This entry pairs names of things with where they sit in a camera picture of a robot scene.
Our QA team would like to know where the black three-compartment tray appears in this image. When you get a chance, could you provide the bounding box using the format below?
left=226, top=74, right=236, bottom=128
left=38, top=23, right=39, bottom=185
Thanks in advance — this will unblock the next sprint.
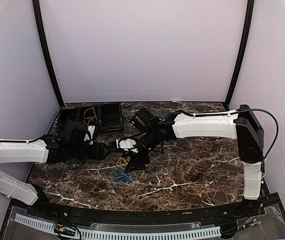
left=56, top=103, right=123, bottom=133

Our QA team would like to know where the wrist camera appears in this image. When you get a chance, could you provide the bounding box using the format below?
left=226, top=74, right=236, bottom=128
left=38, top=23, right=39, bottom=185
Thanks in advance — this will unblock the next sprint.
left=84, top=125, right=99, bottom=145
left=111, top=137, right=138, bottom=152

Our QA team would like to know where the black frame post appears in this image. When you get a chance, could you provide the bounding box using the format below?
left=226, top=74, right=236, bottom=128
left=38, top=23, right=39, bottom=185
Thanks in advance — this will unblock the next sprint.
left=32, top=0, right=65, bottom=108
left=223, top=0, right=255, bottom=110

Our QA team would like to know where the blue cable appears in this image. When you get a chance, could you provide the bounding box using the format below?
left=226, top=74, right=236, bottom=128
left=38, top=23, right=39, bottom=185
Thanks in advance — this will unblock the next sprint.
left=111, top=168, right=142, bottom=188

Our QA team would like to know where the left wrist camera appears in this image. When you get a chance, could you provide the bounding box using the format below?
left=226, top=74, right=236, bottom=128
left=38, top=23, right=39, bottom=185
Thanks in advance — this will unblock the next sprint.
left=84, top=125, right=99, bottom=145

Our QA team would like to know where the grey cable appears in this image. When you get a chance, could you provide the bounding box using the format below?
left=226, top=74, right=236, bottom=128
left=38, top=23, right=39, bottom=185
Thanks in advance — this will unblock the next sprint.
left=58, top=113, right=80, bottom=132

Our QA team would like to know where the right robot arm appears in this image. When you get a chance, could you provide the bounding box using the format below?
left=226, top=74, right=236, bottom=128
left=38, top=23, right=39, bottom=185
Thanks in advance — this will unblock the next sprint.
left=116, top=104, right=268, bottom=217

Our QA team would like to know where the white slotted cable duct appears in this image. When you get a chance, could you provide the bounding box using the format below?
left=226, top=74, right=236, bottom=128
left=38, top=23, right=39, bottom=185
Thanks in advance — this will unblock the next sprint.
left=14, top=213, right=221, bottom=240

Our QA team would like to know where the yellow cable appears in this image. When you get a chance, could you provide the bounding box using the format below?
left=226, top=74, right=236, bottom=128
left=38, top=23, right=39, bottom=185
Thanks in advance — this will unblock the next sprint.
left=80, top=106, right=98, bottom=126
left=104, top=156, right=146, bottom=177

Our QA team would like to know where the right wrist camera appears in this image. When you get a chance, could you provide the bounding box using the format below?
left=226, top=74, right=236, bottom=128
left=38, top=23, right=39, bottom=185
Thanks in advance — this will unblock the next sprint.
left=111, top=137, right=138, bottom=152

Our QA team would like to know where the black front rail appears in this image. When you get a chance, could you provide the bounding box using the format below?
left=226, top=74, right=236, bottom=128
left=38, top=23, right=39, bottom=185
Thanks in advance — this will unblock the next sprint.
left=28, top=200, right=259, bottom=226

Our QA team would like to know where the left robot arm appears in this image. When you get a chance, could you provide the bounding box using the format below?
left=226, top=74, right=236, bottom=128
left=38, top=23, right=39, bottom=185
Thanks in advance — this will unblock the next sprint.
left=0, top=121, right=111, bottom=218

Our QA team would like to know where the right black frame post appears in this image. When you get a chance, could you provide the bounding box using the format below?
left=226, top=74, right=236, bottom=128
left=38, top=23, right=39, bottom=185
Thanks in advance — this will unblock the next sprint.
left=223, top=0, right=255, bottom=110

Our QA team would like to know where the left black frame post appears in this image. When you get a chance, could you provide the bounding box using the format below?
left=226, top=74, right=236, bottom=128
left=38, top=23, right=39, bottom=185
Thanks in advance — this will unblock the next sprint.
left=32, top=0, right=65, bottom=108

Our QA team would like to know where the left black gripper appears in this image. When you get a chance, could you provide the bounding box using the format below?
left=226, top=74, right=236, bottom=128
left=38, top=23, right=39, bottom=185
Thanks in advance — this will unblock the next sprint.
left=68, top=142, right=111, bottom=161

